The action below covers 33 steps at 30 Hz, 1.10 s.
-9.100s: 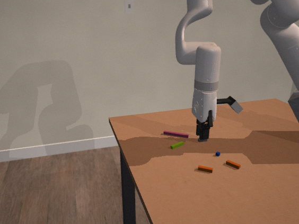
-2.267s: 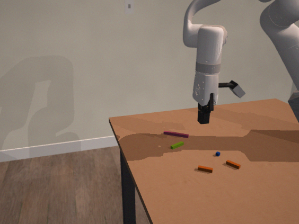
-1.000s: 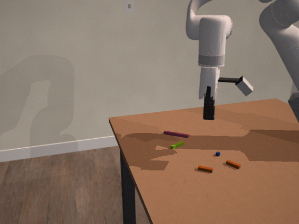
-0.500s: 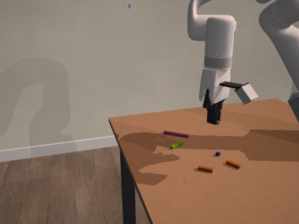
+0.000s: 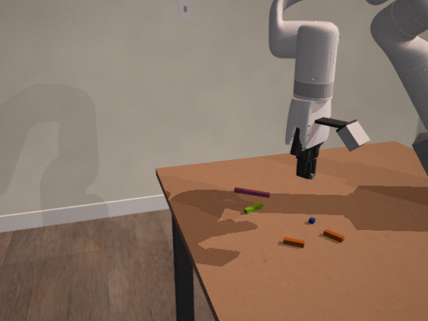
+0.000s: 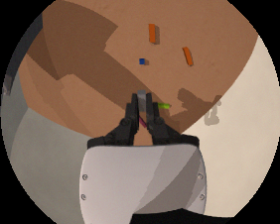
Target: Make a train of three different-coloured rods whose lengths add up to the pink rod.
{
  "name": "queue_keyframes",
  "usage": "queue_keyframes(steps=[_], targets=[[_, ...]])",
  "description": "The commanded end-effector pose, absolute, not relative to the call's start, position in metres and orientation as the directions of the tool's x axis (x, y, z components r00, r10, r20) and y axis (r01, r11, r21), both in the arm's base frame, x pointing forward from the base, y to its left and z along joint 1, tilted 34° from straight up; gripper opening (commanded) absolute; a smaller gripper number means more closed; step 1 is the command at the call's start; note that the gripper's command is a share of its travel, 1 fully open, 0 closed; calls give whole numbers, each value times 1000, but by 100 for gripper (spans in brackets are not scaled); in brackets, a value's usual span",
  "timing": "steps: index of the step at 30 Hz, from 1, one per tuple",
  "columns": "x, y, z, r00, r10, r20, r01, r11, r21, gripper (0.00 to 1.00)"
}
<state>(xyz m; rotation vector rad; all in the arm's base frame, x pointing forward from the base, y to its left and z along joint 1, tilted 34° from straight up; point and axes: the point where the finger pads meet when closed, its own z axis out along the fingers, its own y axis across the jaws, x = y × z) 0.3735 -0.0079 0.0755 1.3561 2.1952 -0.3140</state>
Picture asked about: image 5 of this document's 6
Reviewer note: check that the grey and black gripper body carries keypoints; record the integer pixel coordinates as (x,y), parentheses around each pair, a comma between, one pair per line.
(302,114)

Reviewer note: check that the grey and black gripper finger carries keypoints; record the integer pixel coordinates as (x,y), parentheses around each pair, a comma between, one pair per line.
(314,154)
(304,164)

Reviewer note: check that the orange rod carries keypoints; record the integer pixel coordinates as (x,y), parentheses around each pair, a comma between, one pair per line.
(293,242)
(333,235)

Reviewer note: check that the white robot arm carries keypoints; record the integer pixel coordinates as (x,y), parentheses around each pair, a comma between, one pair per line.
(395,29)

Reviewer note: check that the lime green rod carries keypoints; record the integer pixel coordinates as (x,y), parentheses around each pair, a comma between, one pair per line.
(253,208)

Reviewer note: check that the dark pink rod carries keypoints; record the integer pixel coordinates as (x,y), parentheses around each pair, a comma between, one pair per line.
(251,192)

